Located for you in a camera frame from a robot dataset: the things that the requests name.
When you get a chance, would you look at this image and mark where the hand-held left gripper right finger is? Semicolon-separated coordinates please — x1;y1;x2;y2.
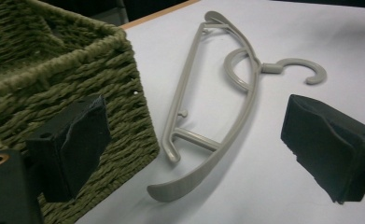
280;93;365;205

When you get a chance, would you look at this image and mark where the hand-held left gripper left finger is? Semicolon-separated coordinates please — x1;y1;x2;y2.
24;94;112;203

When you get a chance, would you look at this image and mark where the green woven basket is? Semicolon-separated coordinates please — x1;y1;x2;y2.
0;0;161;224

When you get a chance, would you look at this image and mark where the grey plastic clothes hanger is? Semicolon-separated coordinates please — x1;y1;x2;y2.
147;10;328;203

